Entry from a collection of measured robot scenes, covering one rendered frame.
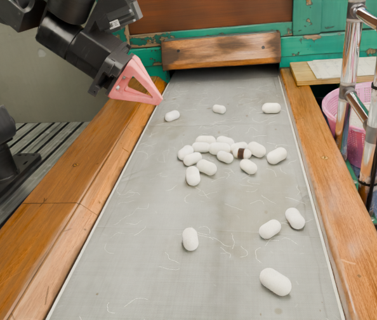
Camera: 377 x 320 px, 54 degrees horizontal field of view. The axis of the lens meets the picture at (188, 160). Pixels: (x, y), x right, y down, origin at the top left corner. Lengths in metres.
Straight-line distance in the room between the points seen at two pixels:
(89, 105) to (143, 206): 1.64
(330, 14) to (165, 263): 0.76
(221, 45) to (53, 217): 0.62
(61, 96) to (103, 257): 1.78
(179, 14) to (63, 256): 0.71
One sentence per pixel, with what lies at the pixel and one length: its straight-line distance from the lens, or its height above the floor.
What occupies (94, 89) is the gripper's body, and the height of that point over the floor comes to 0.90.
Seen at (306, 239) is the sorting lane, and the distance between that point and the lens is 0.48.
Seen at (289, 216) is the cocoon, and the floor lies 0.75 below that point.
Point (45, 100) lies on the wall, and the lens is 2.27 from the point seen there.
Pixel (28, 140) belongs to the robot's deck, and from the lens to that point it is 1.06.
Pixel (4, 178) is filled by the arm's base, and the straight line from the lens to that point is 0.86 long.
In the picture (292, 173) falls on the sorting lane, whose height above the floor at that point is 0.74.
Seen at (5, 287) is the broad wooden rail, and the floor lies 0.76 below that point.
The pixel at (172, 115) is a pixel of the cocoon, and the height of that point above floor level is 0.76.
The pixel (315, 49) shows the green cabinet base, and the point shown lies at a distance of 1.04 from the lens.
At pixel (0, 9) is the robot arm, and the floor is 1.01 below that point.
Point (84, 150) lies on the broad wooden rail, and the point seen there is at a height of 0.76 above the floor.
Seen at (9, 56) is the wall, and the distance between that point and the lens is 2.29.
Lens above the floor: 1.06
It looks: 30 degrees down
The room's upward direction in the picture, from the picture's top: 7 degrees counter-clockwise
